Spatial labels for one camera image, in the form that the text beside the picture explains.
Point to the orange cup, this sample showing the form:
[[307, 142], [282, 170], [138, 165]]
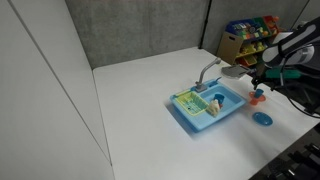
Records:
[[255, 101]]

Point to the black equipment frame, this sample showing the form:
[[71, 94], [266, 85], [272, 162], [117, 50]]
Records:
[[293, 160]]

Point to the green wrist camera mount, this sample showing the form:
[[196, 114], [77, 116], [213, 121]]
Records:
[[283, 74]]

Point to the blue toy sink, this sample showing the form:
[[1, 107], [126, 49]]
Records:
[[203, 123]]

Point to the grey toy faucet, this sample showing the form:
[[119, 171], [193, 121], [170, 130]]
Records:
[[201, 78]]

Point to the blue toy storage bin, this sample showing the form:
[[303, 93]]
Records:
[[238, 27]]

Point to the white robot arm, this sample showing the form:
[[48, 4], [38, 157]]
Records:
[[293, 43]]

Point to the black stand pole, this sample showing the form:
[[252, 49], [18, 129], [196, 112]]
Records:
[[205, 23]]

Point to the grey metal mounting plate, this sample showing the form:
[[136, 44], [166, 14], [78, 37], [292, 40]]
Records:
[[233, 71]]

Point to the blue toy plate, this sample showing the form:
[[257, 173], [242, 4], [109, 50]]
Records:
[[262, 119]]

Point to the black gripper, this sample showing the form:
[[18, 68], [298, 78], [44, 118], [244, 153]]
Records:
[[260, 74]]

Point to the wooden toy shelf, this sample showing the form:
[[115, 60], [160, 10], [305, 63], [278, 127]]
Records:
[[228, 46]]

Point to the yellow-green dish rack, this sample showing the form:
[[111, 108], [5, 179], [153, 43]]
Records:
[[191, 104]]

